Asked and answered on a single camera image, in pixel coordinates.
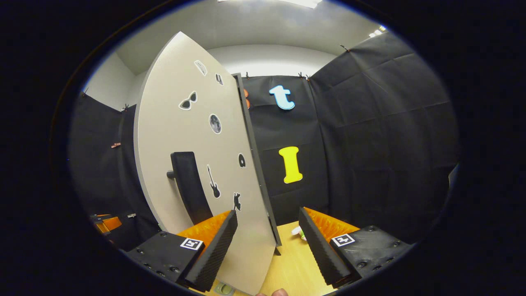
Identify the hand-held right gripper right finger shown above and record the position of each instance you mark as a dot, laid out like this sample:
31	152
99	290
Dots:
318	250

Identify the small ceiling light panel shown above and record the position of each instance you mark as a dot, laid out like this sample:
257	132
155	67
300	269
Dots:
377	31

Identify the green plush toy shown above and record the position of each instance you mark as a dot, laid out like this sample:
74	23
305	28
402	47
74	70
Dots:
300	234

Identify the long ceiling light panel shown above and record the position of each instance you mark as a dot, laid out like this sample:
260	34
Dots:
271	2

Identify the black backdrop cloth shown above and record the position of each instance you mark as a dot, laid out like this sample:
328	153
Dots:
370	144

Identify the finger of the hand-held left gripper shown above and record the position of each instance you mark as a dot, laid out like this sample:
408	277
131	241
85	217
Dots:
111	224

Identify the beige cabinet door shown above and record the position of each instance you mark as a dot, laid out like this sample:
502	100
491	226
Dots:
164	123

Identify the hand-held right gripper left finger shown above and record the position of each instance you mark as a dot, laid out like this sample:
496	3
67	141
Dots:
215	250

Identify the small green bottle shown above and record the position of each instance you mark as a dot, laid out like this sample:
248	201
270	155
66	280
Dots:
225	289

